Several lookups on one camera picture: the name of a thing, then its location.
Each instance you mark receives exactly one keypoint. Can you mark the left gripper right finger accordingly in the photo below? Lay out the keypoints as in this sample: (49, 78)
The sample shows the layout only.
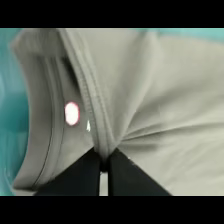
(133, 176)

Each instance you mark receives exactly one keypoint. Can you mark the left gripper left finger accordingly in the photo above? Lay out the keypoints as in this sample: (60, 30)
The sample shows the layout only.
(78, 176)

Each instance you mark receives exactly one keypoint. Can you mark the brown T-shirt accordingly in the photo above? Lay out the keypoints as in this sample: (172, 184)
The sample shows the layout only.
(160, 100)

